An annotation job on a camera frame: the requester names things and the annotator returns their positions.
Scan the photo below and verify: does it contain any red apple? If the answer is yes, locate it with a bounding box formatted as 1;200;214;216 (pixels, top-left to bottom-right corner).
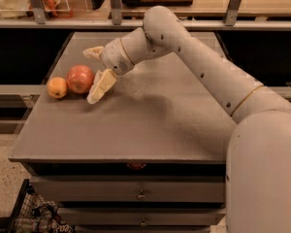
66;65;95;94

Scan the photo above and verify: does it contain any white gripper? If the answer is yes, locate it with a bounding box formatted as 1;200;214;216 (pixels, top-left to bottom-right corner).
82;38;134;104

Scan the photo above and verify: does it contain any black wire basket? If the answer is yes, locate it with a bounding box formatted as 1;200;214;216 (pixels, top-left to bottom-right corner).
0;179;75;233

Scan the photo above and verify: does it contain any orange fruit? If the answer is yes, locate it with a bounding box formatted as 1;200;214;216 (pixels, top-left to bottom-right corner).
48;77;68;99

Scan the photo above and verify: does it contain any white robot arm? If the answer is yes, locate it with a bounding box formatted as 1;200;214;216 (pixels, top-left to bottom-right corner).
83;6;291;233

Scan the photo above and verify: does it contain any grey drawer cabinet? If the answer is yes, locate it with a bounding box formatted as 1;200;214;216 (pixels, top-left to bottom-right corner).
8;31;239;233

